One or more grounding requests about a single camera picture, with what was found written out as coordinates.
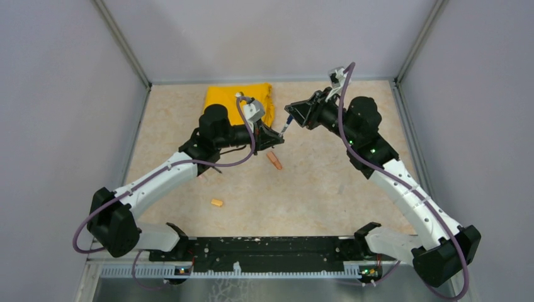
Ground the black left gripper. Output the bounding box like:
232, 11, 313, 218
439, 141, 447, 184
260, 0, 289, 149
215, 118, 285, 155

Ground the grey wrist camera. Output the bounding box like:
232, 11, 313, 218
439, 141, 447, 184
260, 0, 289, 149
242, 100, 266, 123
326, 67, 346, 101

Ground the orange highlighter pen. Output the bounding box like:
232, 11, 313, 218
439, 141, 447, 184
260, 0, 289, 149
266, 151, 283, 170

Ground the orange highlighter cap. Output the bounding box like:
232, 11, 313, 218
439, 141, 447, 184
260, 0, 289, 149
210, 199, 224, 207

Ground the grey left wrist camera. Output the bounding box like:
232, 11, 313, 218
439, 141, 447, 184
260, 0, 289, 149
242, 100, 266, 123

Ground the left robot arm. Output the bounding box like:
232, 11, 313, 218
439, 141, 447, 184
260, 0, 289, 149
84, 101, 285, 260

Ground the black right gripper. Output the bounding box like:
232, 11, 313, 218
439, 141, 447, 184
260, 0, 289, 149
285, 87, 358, 145

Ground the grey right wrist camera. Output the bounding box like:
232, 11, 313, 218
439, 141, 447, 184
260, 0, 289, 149
326, 67, 346, 101

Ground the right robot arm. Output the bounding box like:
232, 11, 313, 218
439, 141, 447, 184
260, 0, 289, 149
285, 91, 481, 288

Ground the yellow folded shirt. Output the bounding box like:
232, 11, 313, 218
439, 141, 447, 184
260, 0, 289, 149
203, 83, 275, 126

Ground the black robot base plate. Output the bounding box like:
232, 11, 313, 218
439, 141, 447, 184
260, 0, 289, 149
149, 225, 392, 286

